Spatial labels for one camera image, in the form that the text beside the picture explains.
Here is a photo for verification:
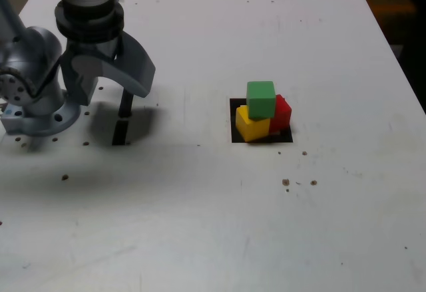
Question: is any yellow cube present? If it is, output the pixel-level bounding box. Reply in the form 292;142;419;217
235;104;271;142

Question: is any black tape square outline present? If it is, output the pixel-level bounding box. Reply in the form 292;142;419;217
229;98;294;144

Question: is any black tape strip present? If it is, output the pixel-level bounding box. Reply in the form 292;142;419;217
112;87;135;146

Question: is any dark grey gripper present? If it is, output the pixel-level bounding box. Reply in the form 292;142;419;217
59;30;157;106

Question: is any green cube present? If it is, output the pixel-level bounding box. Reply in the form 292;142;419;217
246;80;277;121

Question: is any red cube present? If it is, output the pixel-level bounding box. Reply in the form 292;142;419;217
268;94;293;133

